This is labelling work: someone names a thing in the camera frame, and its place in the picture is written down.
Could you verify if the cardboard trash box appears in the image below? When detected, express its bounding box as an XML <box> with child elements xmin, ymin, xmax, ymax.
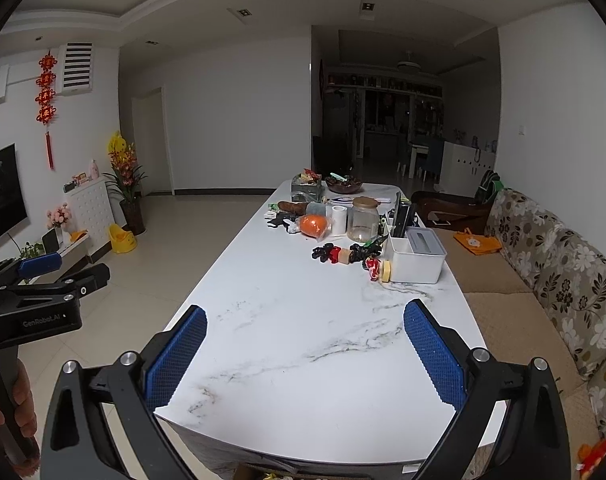
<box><xmin>233</xmin><ymin>463</ymin><xmax>297</xmax><ymax>480</ymax></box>

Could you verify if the person's left hand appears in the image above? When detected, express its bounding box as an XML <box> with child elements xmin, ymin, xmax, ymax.
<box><xmin>0</xmin><ymin>359</ymin><xmax>38</xmax><ymax>438</ymax></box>

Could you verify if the red plush toy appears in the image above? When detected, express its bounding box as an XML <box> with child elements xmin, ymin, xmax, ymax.
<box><xmin>576</xmin><ymin>439</ymin><xmax>606</xmax><ymax>480</ymax></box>

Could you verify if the pink flower bouquet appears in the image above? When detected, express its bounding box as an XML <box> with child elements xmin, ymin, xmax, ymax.
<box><xmin>46</xmin><ymin>203</ymin><xmax>72</xmax><ymax>231</ymax></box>

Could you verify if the black television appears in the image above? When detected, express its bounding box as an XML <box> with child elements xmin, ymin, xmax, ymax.
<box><xmin>0</xmin><ymin>144</ymin><xmax>28</xmax><ymax>238</ymax></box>

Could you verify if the white radiator cover cabinet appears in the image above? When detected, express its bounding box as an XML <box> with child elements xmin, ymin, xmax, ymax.
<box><xmin>64</xmin><ymin>177</ymin><xmax>114</xmax><ymax>257</ymax></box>

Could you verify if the yellow potty chair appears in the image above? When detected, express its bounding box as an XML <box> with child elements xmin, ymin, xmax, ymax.
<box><xmin>108</xmin><ymin>223</ymin><xmax>137</xmax><ymax>255</ymax></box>

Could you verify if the floral sofa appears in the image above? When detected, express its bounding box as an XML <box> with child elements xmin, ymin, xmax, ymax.
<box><xmin>434</xmin><ymin>188</ymin><xmax>606</xmax><ymax>464</ymax></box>

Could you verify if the yellow flower plant pot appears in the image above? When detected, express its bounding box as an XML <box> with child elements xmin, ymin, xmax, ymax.
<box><xmin>107</xmin><ymin>131</ymin><xmax>146</xmax><ymax>236</ymax></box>

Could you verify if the orange cloth bag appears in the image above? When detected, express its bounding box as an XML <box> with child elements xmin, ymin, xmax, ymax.
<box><xmin>454</xmin><ymin>229</ymin><xmax>502</xmax><ymax>256</ymax></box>

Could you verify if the white storage box with lid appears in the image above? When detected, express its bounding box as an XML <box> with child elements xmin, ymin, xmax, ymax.
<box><xmin>384</xmin><ymin>226</ymin><xmax>447</xmax><ymax>285</ymax></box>

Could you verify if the red chinese knot decoration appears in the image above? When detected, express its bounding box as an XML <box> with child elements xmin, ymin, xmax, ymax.
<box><xmin>35</xmin><ymin>51</ymin><xmax>57</xmax><ymax>171</ymax></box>

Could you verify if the yellow sponge block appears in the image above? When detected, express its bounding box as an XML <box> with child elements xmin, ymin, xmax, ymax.
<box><xmin>379</xmin><ymin>260</ymin><xmax>391</xmax><ymax>283</ymax></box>

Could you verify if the red toy can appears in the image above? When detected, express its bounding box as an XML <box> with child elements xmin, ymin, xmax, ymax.
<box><xmin>363</xmin><ymin>256</ymin><xmax>380</xmax><ymax>271</ymax></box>

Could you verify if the dark wooden armchair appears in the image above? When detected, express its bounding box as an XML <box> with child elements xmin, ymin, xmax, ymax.
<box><xmin>410</xmin><ymin>170</ymin><xmax>502</xmax><ymax>235</ymax></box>

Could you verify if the white air vent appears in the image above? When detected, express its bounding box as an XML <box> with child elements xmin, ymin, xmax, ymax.
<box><xmin>57</xmin><ymin>41</ymin><xmax>94</xmax><ymax>96</ymax></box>

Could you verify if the black tablet in box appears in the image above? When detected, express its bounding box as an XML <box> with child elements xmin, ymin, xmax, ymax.
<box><xmin>390</xmin><ymin>192</ymin><xmax>416</xmax><ymax>238</ymax></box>

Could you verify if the black toy figure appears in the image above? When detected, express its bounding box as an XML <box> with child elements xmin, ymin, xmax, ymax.
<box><xmin>312</xmin><ymin>243</ymin><xmax>342</xmax><ymax>263</ymax></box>

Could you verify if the clear glass jar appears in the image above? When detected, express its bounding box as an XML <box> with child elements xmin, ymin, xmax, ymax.
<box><xmin>346</xmin><ymin>196</ymin><xmax>380</xmax><ymax>244</ymax></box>

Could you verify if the white sideboard cabinet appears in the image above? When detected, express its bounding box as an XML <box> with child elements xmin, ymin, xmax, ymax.
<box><xmin>435</xmin><ymin>142</ymin><xmax>496</xmax><ymax>197</ymax></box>

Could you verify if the brown sweet potato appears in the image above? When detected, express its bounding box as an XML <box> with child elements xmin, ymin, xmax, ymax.
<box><xmin>277</xmin><ymin>200</ymin><xmax>309</xmax><ymax>216</ymax></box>

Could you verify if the white tissue roll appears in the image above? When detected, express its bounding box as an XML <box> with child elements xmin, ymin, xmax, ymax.
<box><xmin>331</xmin><ymin>205</ymin><xmax>347</xmax><ymax>235</ymax></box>

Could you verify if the orange ball in bag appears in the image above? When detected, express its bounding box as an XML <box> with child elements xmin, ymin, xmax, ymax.
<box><xmin>299</xmin><ymin>214</ymin><xmax>329</xmax><ymax>240</ymax></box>

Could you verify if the grey tin snack box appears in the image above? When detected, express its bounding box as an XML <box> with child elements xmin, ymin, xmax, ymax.
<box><xmin>290</xmin><ymin>168</ymin><xmax>324</xmax><ymax>203</ymax></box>

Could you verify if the dark fruit bowl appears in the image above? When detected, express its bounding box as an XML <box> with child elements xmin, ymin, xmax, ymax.
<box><xmin>325</xmin><ymin>174</ymin><xmax>363</xmax><ymax>195</ymax></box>

